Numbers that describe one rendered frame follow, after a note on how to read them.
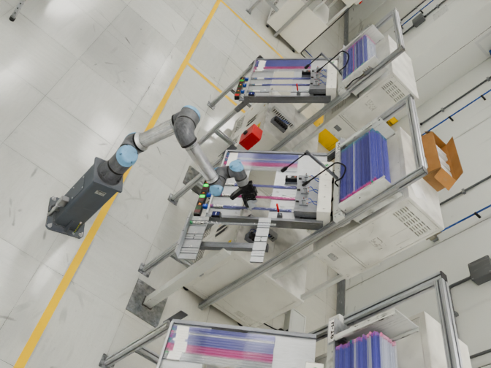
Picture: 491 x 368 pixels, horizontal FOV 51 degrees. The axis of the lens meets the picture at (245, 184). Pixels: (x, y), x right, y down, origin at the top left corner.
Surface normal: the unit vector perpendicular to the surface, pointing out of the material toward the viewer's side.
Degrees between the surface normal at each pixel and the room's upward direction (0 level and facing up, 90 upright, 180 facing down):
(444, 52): 90
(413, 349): 90
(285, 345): 45
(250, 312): 90
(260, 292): 90
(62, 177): 0
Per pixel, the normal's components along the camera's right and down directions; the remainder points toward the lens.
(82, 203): 0.10, 0.79
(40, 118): 0.66, -0.51
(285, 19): -0.16, 0.63
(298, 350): -0.05, -0.77
